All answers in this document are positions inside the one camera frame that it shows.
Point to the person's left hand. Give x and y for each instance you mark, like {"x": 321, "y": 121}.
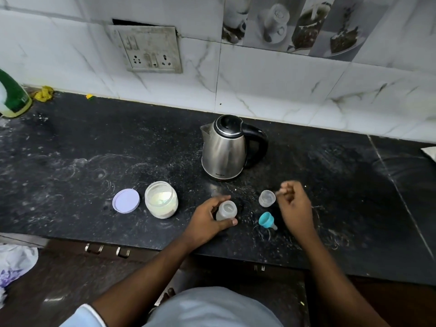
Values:
{"x": 201, "y": 223}

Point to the person's right hand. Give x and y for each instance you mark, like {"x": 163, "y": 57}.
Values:
{"x": 296, "y": 211}

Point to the white plastic measuring spoon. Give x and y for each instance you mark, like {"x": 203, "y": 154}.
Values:
{"x": 278, "y": 192}

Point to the clear plastic baby bottle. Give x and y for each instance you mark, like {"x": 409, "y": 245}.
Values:
{"x": 227, "y": 210}

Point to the translucent dome bottle cap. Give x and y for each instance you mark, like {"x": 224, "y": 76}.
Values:
{"x": 267, "y": 198}

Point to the clear milk powder jar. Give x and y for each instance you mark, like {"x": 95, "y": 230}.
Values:
{"x": 161, "y": 200}

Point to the lilac round jar lid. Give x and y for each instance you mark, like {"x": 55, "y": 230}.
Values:
{"x": 126, "y": 201}

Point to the person's right forearm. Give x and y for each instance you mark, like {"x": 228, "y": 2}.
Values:
{"x": 337, "y": 286}

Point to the person's left forearm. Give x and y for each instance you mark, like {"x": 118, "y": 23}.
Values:
{"x": 143, "y": 286}

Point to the person's bare foot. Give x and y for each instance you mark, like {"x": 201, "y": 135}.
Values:
{"x": 167, "y": 296}

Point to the white detergent bottle green label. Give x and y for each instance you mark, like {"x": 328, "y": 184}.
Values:
{"x": 13, "y": 97}

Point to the light grey shirt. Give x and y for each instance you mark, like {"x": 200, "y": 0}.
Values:
{"x": 214, "y": 309}

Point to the white packet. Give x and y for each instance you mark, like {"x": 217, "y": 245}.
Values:
{"x": 430, "y": 153}

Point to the light blue left sleeve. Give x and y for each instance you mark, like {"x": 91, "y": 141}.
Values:
{"x": 81, "y": 318}

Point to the crumpled yellow rag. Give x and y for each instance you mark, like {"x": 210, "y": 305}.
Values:
{"x": 43, "y": 93}

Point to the grimy wall socket plate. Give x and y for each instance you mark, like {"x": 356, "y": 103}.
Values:
{"x": 148, "y": 51}

